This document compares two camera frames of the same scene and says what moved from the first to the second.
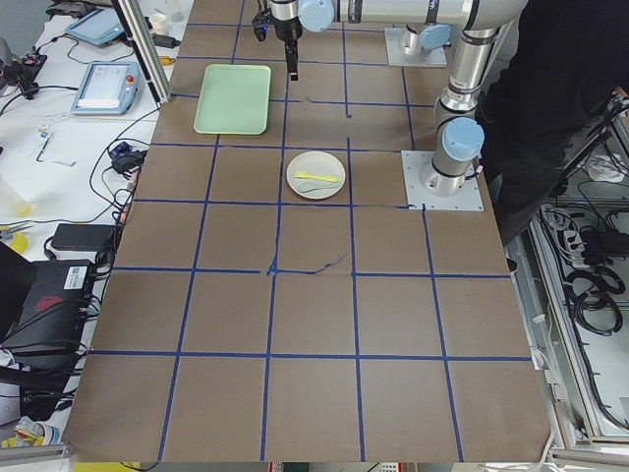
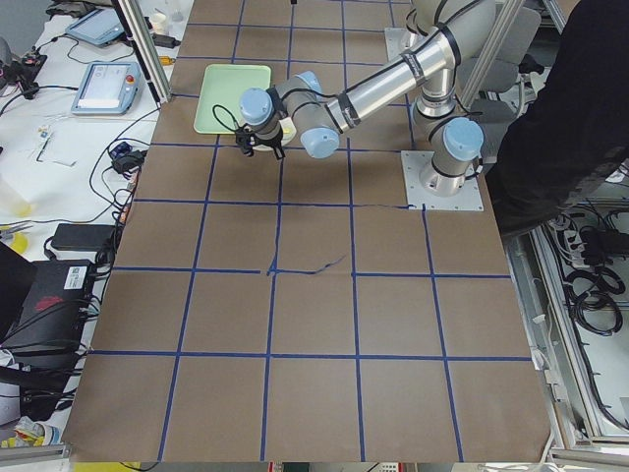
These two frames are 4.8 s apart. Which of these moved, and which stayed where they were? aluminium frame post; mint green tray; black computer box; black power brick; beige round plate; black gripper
Moved: black gripper; beige round plate
Stayed: aluminium frame post; black computer box; mint green tray; black power brick
